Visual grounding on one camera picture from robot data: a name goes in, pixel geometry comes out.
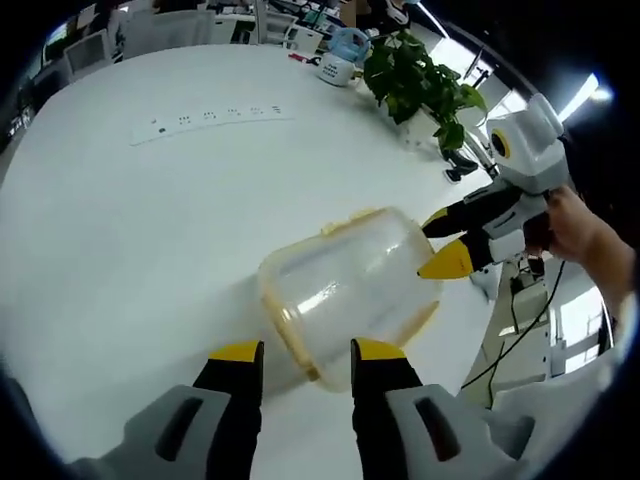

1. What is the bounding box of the clear container with yellow buckle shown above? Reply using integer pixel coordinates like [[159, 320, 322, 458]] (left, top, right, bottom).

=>
[[257, 205, 446, 394]]

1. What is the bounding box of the white power strip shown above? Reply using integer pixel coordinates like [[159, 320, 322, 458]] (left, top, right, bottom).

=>
[[129, 103, 296, 147]]

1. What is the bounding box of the person's right hand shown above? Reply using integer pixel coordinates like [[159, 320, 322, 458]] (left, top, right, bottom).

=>
[[522, 185, 609, 266]]

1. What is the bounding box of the black cable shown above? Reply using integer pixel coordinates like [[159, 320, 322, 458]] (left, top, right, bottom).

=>
[[462, 259, 567, 396]]

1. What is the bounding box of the green potted plant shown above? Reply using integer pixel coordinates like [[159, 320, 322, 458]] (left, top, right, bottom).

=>
[[363, 29, 489, 162]]

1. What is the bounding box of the white desk partition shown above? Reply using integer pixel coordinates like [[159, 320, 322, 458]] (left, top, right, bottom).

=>
[[122, 9, 216, 56], [64, 29, 112, 72]]

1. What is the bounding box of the black device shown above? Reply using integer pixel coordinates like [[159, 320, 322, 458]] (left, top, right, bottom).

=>
[[444, 149, 479, 184]]

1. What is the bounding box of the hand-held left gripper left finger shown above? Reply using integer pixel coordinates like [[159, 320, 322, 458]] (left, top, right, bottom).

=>
[[69, 340, 265, 480]]

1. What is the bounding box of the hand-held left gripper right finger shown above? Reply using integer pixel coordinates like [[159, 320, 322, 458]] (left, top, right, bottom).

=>
[[349, 337, 524, 480]]

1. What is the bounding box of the white kettle with blue lid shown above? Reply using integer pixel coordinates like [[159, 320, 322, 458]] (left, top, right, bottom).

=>
[[318, 27, 374, 88]]

